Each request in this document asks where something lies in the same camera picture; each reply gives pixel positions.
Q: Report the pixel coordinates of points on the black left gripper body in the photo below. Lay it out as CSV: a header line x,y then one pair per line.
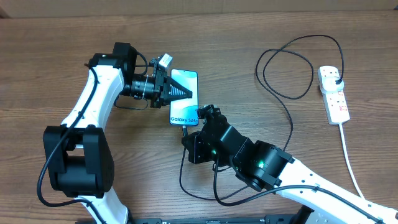
x,y
157,98

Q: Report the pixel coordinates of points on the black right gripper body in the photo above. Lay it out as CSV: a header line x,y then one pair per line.
x,y
205,150

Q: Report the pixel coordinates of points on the blue Galaxy smartphone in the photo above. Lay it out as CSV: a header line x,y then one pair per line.
x,y
184,112

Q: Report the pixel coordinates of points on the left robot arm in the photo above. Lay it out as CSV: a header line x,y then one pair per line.
x,y
79,167

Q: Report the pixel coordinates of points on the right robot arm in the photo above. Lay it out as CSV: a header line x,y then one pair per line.
x,y
268,169

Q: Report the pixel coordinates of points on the white charger plug adapter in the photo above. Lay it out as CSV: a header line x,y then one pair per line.
x,y
331,84

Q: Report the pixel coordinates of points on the white power strip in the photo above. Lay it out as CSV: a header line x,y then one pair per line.
x,y
335,103

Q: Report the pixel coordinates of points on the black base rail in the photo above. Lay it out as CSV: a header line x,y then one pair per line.
x,y
268,219

